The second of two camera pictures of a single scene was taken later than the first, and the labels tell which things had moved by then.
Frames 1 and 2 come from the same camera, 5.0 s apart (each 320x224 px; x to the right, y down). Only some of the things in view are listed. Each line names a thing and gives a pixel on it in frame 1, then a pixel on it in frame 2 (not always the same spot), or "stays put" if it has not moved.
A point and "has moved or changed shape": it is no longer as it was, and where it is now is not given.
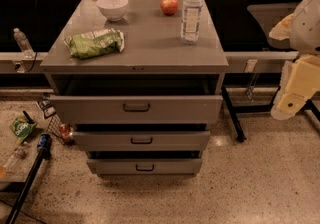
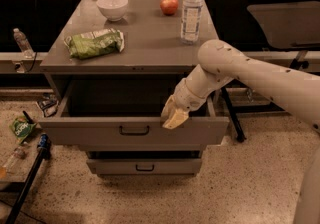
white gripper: (307, 24) -> (184, 96)
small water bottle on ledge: (23, 43) stays put
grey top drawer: (182, 109) has moved or changed shape
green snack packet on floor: (22, 128) stays put
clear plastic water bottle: (191, 14) stays put
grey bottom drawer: (144, 167) stays put
